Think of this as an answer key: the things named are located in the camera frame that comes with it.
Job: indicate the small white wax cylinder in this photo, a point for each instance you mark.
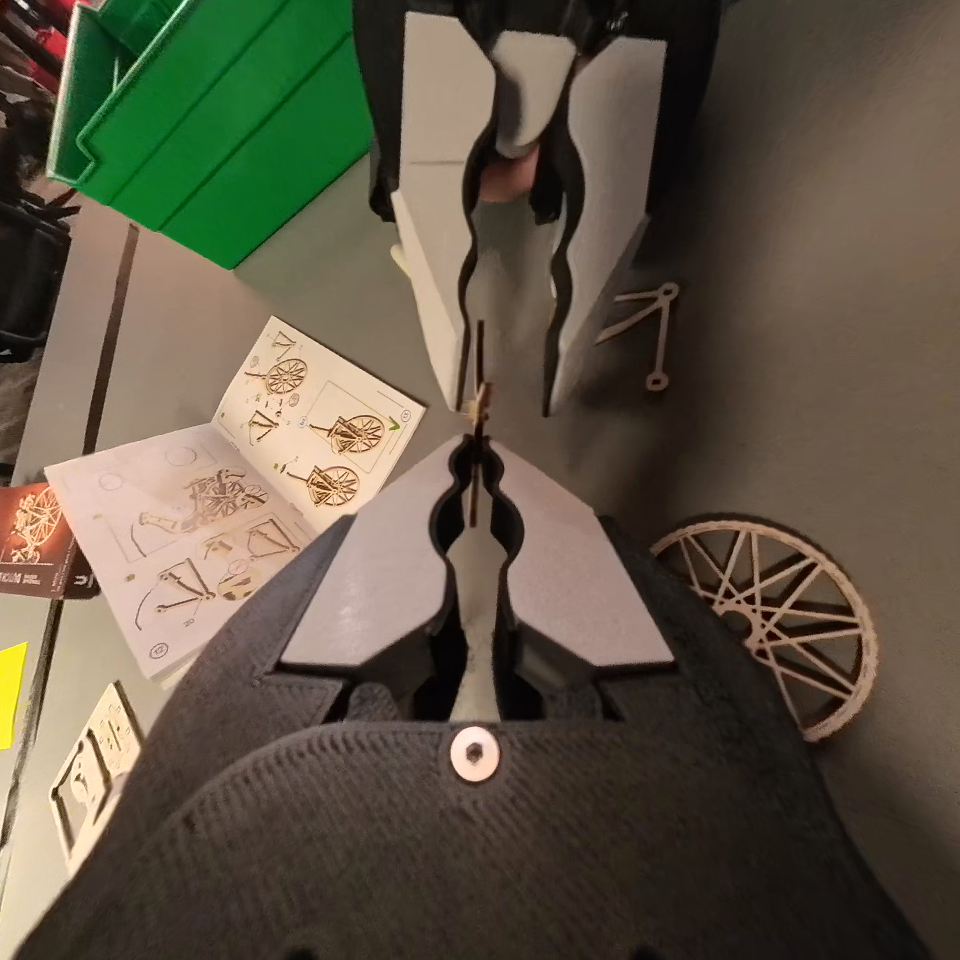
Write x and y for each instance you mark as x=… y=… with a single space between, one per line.
x=400 y=262

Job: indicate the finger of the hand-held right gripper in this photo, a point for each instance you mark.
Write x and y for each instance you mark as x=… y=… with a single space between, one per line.
x=439 y=112
x=615 y=150

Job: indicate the yellow sticky note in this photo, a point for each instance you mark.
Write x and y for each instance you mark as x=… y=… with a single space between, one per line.
x=11 y=697

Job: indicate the triangular wooden frame part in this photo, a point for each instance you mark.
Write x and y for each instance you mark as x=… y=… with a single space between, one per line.
x=662 y=337

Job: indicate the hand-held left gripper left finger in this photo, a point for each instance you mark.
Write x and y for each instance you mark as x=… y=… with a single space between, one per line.
x=367 y=592

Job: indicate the white instruction booklet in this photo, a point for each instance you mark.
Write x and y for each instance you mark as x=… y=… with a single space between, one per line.
x=90 y=487

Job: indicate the curved wooden model part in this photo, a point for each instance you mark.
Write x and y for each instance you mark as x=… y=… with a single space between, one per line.
x=473 y=480

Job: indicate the green plastic bin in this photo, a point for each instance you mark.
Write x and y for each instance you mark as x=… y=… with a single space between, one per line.
x=225 y=150

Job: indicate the dark red package card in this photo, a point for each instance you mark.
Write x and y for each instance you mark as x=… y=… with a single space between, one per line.
x=37 y=540

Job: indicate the small wooden connector piece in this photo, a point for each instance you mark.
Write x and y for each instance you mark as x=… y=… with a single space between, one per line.
x=481 y=397

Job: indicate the wooden parts sheet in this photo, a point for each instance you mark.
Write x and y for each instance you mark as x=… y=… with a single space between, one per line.
x=112 y=720

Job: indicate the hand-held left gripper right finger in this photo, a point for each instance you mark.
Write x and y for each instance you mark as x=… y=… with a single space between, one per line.
x=592 y=592

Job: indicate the person's right hand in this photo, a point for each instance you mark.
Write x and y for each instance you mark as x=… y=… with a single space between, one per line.
x=510 y=176

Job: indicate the wooden spoked wheel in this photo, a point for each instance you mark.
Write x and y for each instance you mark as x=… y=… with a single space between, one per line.
x=866 y=660

